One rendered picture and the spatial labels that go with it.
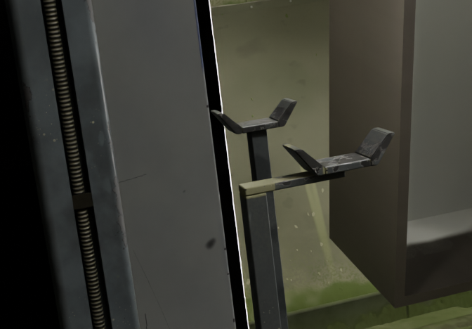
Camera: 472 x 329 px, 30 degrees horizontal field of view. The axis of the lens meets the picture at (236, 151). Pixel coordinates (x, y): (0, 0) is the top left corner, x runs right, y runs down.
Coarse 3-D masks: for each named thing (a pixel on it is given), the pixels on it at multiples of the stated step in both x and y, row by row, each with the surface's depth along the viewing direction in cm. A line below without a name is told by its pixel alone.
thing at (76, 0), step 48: (48, 0) 64; (48, 48) 65; (96, 48) 65; (48, 96) 65; (96, 96) 66; (48, 144) 65; (96, 144) 66; (48, 192) 66; (96, 192) 67; (48, 240) 67; (96, 240) 69; (96, 288) 68
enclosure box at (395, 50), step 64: (384, 0) 176; (448, 0) 212; (384, 64) 180; (448, 64) 219; (384, 128) 185; (448, 128) 226; (384, 192) 190; (448, 192) 233; (384, 256) 196; (448, 256) 215
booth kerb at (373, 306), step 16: (336, 304) 278; (352, 304) 279; (368, 304) 281; (384, 304) 283; (416, 304) 286; (432, 304) 288; (448, 304) 290; (464, 304) 292; (288, 320) 274; (304, 320) 275; (320, 320) 277; (336, 320) 279; (352, 320) 280; (368, 320) 282; (384, 320) 283
